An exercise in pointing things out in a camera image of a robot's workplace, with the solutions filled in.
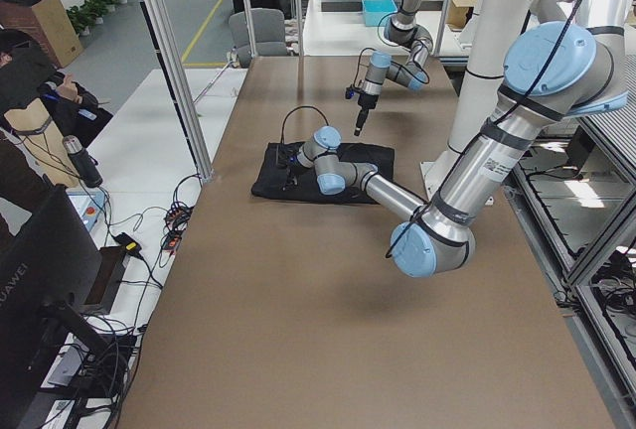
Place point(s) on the black power adapter yellow label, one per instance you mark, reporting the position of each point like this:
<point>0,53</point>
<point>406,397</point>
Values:
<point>131,245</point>

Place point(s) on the black thermos bottle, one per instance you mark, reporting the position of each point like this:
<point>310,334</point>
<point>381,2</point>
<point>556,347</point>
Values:
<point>82,161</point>

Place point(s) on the cardboard box bin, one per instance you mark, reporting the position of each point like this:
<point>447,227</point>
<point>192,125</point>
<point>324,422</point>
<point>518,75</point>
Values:
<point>48,23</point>

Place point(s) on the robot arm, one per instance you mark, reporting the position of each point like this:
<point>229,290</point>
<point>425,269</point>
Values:
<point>552,72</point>
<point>402,30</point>

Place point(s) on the red black power strip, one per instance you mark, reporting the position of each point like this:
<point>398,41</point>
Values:
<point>175,223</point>

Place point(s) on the black printed t-shirt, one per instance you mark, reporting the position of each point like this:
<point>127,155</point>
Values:
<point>322,189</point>

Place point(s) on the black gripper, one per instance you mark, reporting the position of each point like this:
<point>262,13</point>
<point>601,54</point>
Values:
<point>366,101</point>
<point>290,171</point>

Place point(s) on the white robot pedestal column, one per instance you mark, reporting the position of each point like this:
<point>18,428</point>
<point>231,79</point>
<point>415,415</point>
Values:
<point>499,23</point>

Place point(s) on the seated man in black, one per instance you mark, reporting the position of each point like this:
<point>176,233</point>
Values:
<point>28,73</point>

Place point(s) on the grey office chair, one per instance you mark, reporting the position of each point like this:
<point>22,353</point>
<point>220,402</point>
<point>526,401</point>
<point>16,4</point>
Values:
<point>269,33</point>

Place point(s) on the black Huawei monitor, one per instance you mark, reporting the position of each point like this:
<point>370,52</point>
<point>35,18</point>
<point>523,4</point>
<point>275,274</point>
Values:
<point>46,275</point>

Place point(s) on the aluminium frame post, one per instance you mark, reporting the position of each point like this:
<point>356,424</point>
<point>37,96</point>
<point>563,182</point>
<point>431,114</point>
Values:
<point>162,37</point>

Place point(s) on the teach pendant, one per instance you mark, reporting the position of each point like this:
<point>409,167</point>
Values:
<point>90,206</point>

